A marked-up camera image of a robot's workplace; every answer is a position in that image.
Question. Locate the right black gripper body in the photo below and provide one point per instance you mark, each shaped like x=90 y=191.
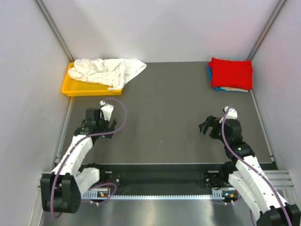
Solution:
x=216 y=132

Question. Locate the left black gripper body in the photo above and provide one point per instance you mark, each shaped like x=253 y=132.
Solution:
x=103 y=125

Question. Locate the white printed t-shirt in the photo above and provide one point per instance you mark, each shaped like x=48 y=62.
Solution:
x=114 y=73

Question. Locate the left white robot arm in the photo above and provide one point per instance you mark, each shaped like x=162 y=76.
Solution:
x=63 y=187

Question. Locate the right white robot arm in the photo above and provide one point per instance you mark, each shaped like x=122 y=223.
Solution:
x=244 y=173

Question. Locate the beige folded t-shirt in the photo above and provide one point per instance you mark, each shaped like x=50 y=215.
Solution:
x=230 y=89

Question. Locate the yellow plastic tray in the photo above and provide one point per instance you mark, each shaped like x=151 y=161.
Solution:
x=74 y=88

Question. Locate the blue folded t-shirt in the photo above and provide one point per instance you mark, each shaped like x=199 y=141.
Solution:
x=210 y=78

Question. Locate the red folded t-shirt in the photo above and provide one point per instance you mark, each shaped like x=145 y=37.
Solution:
x=232 y=74

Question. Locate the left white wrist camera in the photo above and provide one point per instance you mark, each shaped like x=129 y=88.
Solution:
x=106 y=110

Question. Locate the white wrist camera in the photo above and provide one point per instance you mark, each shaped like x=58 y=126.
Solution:
x=106 y=110
x=229 y=114

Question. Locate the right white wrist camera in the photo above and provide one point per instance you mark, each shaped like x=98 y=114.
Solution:
x=229 y=114

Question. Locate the grey slotted cable duct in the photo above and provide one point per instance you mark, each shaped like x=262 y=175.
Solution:
x=101 y=194

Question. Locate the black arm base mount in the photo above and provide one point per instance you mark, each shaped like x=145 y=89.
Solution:
x=160 y=179

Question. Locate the left aluminium frame rail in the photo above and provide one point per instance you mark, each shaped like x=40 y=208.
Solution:
x=66 y=115

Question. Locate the aluminium frame rail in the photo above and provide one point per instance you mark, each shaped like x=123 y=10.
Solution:
x=66 y=115
x=280 y=5

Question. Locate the right aluminium frame rail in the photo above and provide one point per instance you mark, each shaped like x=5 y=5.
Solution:
x=280 y=5

